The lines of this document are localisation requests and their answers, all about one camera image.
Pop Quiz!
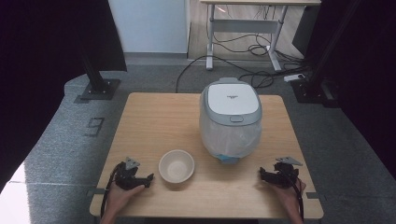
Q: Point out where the white grey-lidded trash can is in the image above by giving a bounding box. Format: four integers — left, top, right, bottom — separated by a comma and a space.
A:
199, 77, 263, 165

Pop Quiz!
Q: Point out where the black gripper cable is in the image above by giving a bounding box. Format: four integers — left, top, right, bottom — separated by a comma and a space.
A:
279, 171, 305, 222
99, 161, 125, 219

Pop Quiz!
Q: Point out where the grey table edge bracket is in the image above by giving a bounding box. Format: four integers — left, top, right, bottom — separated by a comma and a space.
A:
86, 188, 106, 198

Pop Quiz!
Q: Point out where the black cable under desk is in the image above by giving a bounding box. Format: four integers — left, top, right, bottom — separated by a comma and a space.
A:
205, 6, 275, 58

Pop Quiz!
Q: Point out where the black curtain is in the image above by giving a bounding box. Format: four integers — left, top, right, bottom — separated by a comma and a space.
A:
291, 0, 396, 172
0, 0, 128, 192

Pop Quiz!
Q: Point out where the black metal stand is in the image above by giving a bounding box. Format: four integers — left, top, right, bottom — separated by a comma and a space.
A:
74, 27, 121, 105
290, 0, 362, 109

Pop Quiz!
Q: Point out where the long black floor cable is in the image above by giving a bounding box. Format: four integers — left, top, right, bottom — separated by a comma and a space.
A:
175, 54, 260, 94

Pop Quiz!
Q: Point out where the person's right hand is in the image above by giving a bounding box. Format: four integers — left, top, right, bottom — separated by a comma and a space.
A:
274, 178, 307, 213

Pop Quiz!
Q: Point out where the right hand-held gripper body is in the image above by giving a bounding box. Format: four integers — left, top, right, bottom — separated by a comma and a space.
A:
269, 156, 304, 189

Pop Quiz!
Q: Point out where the white power strip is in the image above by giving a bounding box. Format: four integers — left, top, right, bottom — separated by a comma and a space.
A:
283, 73, 306, 83

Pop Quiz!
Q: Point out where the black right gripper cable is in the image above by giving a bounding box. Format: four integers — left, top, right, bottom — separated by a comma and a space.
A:
279, 171, 305, 222

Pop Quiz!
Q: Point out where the coiled black floor cable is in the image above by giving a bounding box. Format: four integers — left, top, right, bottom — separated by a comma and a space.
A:
238, 70, 276, 90

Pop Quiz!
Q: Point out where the person's left hand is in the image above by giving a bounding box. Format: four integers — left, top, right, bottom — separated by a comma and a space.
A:
105, 182, 147, 216

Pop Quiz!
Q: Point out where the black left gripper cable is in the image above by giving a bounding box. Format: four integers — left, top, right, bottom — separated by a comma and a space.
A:
99, 161, 125, 219

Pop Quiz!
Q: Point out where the translucent plastic trash bag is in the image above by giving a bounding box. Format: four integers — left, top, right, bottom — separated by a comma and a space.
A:
201, 119, 262, 165

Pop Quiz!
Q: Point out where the beige paper bowl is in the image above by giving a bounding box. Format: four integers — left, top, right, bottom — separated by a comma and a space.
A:
158, 148, 196, 184

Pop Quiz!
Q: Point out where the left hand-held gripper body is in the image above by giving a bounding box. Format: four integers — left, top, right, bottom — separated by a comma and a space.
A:
114, 156, 148, 191

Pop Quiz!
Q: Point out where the white metal-legged desk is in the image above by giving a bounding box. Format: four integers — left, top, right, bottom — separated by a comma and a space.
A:
199, 0, 322, 72

